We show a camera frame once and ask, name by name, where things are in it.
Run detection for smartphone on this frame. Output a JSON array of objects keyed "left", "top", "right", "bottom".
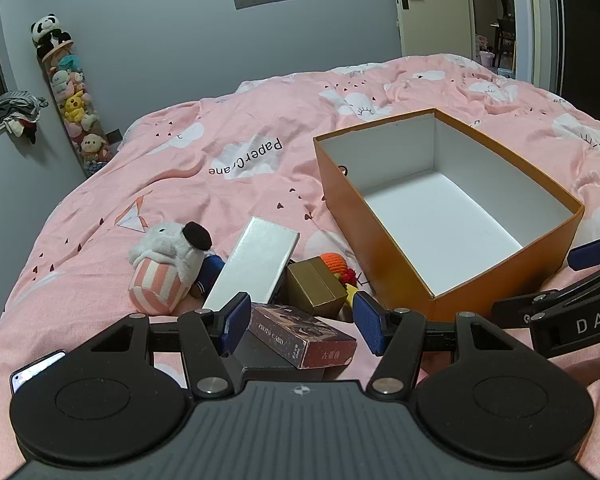
[{"left": 9, "top": 350, "right": 67, "bottom": 396}]

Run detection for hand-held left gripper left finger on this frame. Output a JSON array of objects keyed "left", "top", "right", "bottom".
[{"left": 82, "top": 291, "right": 253, "bottom": 401}]

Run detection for grey plush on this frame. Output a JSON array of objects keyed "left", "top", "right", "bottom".
[{"left": 126, "top": 221, "right": 214, "bottom": 315}]

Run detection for dark chair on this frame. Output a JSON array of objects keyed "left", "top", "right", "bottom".
[{"left": 495, "top": 17, "right": 517, "bottom": 63}]

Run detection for orange yellow knitted toy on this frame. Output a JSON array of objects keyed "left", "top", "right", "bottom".
[{"left": 319, "top": 253, "right": 362, "bottom": 311}]

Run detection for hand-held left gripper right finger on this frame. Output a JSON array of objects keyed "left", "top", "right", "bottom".
[{"left": 352, "top": 291, "right": 523, "bottom": 396}]

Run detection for pink printed blanket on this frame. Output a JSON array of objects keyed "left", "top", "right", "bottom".
[{"left": 0, "top": 52, "right": 600, "bottom": 480}]

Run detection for dark grey box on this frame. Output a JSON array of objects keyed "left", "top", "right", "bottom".
[{"left": 225, "top": 327, "right": 327, "bottom": 384}]

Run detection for orange cardboard box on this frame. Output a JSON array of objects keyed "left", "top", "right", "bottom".
[{"left": 313, "top": 107, "right": 586, "bottom": 322}]

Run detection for gold gift box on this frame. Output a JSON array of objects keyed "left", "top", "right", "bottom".
[{"left": 286, "top": 256, "right": 348, "bottom": 318}]

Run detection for panda plush toy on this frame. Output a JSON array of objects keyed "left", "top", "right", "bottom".
[{"left": 30, "top": 12, "right": 74, "bottom": 59}]

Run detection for white door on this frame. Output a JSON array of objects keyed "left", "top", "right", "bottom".
[{"left": 390, "top": 0, "right": 474, "bottom": 59}]

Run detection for pile of grey clothes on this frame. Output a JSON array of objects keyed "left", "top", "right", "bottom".
[{"left": 0, "top": 90, "right": 50, "bottom": 145}]

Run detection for dark red card box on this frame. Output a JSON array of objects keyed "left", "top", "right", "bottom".
[{"left": 248, "top": 303, "right": 357, "bottom": 370}]

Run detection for clear tube of plush toys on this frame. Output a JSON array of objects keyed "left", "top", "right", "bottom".
[{"left": 40, "top": 42, "right": 114, "bottom": 178}]

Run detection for long silver white box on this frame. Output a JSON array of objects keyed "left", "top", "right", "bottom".
[{"left": 201, "top": 216, "right": 301, "bottom": 313}]

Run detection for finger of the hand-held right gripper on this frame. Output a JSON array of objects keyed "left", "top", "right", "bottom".
[
  {"left": 491, "top": 265, "right": 600, "bottom": 331},
  {"left": 567, "top": 229, "right": 600, "bottom": 272}
]

